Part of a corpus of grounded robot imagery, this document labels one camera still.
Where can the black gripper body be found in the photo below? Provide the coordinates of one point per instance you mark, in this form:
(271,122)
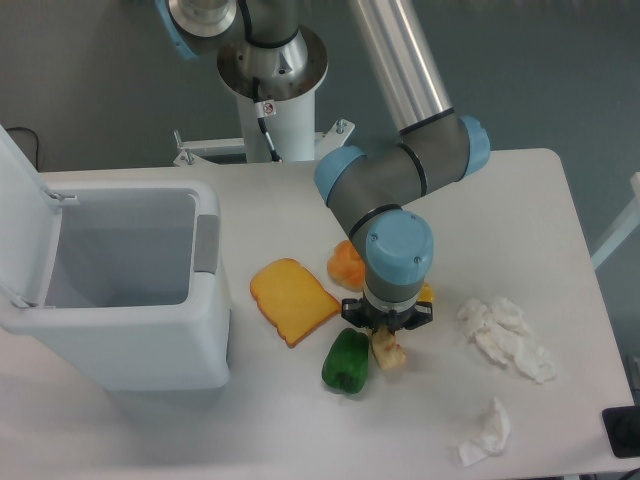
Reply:
(378,315)

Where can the white open trash bin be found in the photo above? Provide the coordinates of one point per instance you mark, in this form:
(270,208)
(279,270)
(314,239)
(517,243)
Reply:
(122,279)

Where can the green bell pepper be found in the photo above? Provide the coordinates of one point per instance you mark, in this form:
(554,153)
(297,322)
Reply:
(346,365)

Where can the yellow bell pepper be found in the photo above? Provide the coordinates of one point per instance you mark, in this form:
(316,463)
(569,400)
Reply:
(426,293)

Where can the square beige bread chunk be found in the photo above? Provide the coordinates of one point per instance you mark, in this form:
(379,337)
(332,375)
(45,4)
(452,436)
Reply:
(388,353)

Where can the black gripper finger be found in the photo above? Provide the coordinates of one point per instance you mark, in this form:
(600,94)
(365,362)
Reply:
(420,314)
(354,312)

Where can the white frame leg right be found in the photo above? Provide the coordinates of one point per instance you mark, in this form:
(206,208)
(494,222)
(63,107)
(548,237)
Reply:
(620,228)

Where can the black device at edge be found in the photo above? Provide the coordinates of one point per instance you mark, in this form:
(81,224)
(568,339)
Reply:
(622,428)

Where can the orange round bread roll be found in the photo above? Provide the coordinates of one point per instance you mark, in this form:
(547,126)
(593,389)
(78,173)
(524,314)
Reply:
(346,268)

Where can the small crumpled white tissue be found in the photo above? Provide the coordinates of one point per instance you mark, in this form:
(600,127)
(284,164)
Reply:
(491,438)

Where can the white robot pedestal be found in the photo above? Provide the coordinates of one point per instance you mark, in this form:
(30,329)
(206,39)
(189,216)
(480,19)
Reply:
(272,131)

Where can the flat yellow toast slice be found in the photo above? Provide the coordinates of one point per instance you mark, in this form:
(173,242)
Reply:
(292,299)

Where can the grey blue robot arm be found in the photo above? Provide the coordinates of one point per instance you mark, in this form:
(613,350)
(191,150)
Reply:
(273,64)

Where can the large crumpled white tissue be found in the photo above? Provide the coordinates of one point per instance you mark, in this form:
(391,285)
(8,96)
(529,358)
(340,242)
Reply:
(499,330)

